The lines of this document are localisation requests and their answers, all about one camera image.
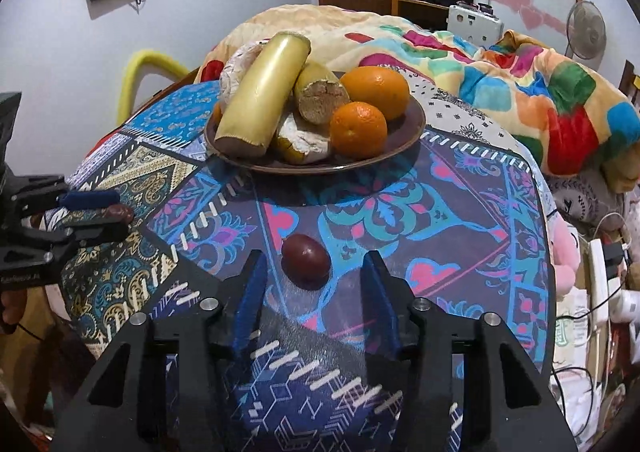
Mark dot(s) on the standing fan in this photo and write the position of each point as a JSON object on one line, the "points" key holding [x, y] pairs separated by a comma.
{"points": [[586, 30]]}

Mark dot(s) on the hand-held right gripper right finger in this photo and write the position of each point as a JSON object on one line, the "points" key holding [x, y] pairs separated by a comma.
{"points": [[382, 304]]}

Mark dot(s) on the white patterned sheet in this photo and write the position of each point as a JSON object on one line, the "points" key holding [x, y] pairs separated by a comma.
{"points": [[465, 117]]}

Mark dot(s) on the purple plate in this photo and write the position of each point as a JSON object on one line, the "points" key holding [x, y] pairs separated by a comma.
{"points": [[395, 137]]}

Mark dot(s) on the white power strip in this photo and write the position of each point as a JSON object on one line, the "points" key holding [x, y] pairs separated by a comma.
{"points": [[602, 282]]}

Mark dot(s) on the red jujube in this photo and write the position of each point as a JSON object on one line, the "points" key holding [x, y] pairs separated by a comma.
{"points": [[305, 262], [119, 213]]}

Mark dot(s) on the white box appliance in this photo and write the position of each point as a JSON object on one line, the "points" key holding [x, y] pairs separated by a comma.
{"points": [[472, 23]]}

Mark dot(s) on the short sugarcane piece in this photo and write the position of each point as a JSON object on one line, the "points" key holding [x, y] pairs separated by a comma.
{"points": [[320, 95]]}

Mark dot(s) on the person's left hand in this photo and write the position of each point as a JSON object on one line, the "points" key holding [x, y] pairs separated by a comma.
{"points": [[11, 306]]}

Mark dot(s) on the blue patterned mat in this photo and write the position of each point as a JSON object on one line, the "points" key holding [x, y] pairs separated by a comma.
{"points": [[350, 212]]}

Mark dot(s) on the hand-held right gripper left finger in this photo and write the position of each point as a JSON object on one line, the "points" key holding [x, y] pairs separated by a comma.
{"points": [[250, 304]]}

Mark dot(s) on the yellow padded tube frame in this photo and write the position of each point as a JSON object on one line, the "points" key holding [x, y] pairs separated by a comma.
{"points": [[131, 77]]}

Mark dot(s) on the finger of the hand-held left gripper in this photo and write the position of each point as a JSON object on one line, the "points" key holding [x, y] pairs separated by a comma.
{"points": [[90, 198], [95, 233]]}

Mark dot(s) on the wooden headboard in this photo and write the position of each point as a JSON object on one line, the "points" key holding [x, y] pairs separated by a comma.
{"points": [[632, 82]]}

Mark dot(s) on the large orange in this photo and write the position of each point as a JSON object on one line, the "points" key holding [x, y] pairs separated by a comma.
{"points": [[375, 90]]}

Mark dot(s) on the long sugarcane piece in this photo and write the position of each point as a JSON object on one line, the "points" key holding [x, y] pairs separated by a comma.
{"points": [[265, 92]]}

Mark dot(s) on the colourful patchwork blanket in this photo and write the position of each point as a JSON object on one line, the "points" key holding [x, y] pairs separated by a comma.
{"points": [[500, 77]]}

